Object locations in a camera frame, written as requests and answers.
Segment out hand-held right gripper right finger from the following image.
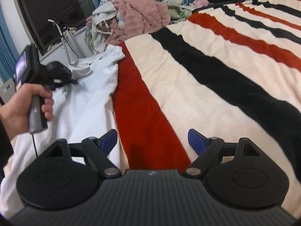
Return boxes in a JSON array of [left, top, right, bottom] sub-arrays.
[[183, 128, 262, 178]]

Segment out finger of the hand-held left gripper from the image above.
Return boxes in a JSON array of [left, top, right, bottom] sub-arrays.
[[53, 72, 79, 87]]

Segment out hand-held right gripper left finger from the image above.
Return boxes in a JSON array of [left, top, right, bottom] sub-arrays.
[[44, 129, 122, 179]]

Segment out white printed sweatshirt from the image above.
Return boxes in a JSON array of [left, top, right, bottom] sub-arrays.
[[0, 44, 128, 220]]

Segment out person's left hand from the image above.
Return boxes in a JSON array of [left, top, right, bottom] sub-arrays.
[[0, 84, 55, 142]]

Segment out white tripod stand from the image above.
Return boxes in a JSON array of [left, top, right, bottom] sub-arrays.
[[47, 19, 86, 63]]

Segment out light green patterned blanket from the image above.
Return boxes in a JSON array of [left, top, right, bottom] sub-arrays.
[[84, 29, 95, 51]]

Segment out red black cream striped blanket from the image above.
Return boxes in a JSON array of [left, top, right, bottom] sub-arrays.
[[3, 0, 301, 189]]

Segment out dark window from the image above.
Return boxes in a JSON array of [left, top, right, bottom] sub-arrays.
[[12, 0, 96, 56]]

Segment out white blue plush toy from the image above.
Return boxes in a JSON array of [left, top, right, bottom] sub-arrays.
[[116, 16, 127, 29]]

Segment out grey garment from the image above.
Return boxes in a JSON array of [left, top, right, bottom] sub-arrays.
[[90, 0, 137, 54]]

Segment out pink fuzzy blanket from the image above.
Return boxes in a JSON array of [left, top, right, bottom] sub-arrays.
[[86, 0, 171, 46]]

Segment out light green cream blanket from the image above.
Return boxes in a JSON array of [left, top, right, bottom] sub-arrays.
[[162, 0, 195, 25]]

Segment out pink garment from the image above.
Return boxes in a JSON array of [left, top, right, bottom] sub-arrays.
[[189, 0, 210, 8]]

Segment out black camera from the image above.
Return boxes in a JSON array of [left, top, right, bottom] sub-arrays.
[[54, 20, 71, 32]]

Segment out black cable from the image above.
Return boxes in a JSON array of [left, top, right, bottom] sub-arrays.
[[32, 132, 38, 158]]

